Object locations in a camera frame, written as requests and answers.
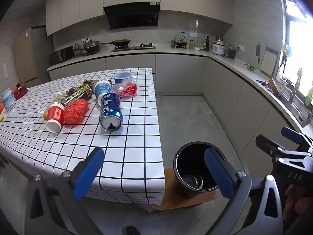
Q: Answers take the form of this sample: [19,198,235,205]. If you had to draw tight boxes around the pan with glass lid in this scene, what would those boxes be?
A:
[171,32,187,47]

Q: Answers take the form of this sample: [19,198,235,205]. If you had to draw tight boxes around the red plastic bag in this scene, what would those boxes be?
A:
[63,99,89,125]

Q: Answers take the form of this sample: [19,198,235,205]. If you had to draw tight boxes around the checkered tablecloth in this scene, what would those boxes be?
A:
[0,67,165,206]

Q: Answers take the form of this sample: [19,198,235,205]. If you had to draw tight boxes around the blue drink can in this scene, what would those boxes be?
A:
[99,92,123,132]

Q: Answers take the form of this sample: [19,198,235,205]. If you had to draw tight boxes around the red paper cup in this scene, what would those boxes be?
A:
[46,102,67,133]

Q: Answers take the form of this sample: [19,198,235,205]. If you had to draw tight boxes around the white rice cooker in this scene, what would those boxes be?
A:
[212,39,225,56]

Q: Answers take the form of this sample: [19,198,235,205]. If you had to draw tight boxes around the upper kitchen cabinets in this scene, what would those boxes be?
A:
[46,0,233,37]

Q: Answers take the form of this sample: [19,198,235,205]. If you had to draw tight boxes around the dark can yellow label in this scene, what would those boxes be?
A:
[61,84,93,106]

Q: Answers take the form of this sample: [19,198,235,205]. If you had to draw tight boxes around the blue bowl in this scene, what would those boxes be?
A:
[114,72,132,84]

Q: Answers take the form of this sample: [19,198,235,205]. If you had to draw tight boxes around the blue white paper cup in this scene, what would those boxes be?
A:
[94,79,113,106]

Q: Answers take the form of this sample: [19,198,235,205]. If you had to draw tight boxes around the red box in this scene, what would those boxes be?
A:
[12,83,28,98]

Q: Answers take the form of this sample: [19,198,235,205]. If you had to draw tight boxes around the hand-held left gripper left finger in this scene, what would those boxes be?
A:
[24,147,105,235]

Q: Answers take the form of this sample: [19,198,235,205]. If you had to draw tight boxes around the person's right hand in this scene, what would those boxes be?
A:
[284,184,306,217]

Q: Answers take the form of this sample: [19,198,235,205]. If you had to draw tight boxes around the gas stove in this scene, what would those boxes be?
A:
[110,43,157,52]

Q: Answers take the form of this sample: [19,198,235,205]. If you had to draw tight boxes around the kitchen sink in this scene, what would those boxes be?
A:
[271,88,313,128]

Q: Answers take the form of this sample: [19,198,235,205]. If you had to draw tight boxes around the kitchen counter with cabinets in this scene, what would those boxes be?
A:
[46,43,313,174]

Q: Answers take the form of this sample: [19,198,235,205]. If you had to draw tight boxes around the metal faucet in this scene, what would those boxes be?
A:
[290,67,304,103]

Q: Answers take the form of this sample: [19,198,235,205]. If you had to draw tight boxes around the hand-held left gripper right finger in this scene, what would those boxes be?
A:
[205,147,284,235]

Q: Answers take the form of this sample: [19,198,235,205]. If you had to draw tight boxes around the wok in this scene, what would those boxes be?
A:
[100,39,131,47]

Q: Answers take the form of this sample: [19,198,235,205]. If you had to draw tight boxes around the green teapot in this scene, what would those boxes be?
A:
[73,43,85,57]

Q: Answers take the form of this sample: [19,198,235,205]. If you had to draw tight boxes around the window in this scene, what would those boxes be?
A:
[284,0,313,96]

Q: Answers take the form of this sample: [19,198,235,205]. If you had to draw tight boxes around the black toaster oven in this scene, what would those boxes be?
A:
[50,45,74,65]

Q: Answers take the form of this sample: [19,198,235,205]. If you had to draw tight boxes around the green bottle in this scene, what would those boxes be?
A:
[305,88,313,107]

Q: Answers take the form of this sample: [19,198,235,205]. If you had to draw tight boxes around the black range hood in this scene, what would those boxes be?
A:
[103,0,160,30]

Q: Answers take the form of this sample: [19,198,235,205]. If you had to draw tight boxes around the beige fridge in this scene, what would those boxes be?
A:
[12,26,53,89]

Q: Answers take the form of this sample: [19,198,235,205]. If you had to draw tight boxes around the wooden board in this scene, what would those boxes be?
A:
[266,78,282,95]

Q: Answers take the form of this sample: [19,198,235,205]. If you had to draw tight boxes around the black trash bin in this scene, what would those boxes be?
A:
[173,141,227,196]

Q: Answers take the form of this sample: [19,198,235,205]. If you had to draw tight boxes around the white cutting board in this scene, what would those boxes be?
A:
[260,47,278,76]

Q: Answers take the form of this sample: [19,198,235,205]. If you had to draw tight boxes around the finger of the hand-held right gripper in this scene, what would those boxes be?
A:
[256,135,311,163]
[281,127,313,150]

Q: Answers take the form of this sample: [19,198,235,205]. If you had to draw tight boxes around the clear plastic bag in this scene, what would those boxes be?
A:
[112,75,138,99]

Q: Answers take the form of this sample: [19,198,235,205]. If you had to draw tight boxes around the pot with lid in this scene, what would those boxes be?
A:
[83,39,101,53]

